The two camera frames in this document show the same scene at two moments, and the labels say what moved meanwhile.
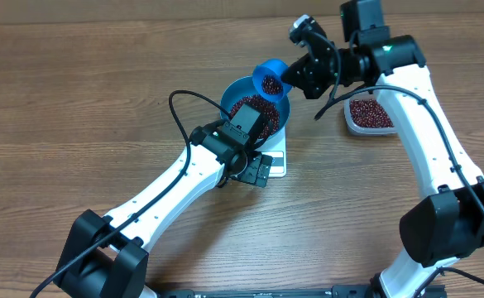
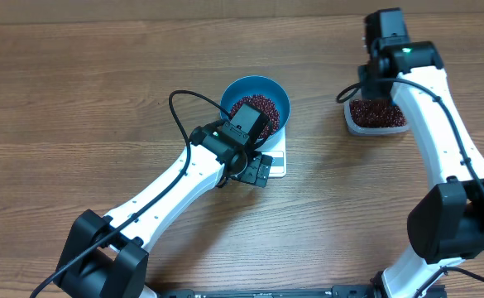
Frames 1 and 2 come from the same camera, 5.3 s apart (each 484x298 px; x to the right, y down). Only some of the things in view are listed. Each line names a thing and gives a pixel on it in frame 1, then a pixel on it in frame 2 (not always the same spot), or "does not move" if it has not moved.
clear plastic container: [365, 115] does not move
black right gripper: [313, 83] to [371, 91]
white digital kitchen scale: [277, 149] does not move
